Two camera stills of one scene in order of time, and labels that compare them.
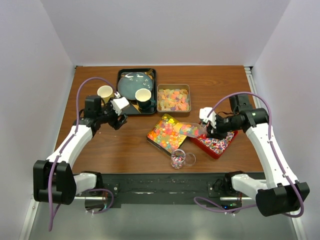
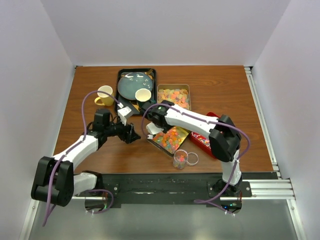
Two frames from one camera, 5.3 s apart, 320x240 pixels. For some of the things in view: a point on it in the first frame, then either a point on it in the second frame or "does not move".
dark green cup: x=143 y=96 does not move
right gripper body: x=224 y=125 → x=165 y=127
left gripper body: x=112 y=117 → x=123 y=134
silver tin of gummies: x=175 y=97 does not move
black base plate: x=166 y=188 does not move
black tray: x=134 y=108 does not move
